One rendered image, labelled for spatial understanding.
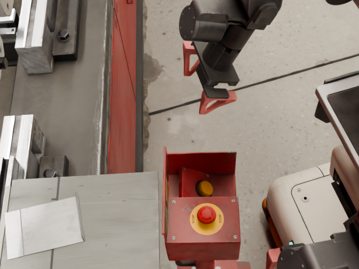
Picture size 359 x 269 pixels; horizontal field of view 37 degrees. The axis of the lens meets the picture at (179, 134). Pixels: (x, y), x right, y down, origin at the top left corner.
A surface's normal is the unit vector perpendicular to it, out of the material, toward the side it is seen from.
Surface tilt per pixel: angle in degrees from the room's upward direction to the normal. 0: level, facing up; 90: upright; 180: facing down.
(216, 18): 90
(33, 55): 90
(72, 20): 0
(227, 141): 0
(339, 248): 22
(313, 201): 0
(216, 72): 27
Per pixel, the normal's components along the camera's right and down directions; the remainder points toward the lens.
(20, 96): -0.06, -0.51
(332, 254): 0.31, -0.58
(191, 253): 0.00, 0.86
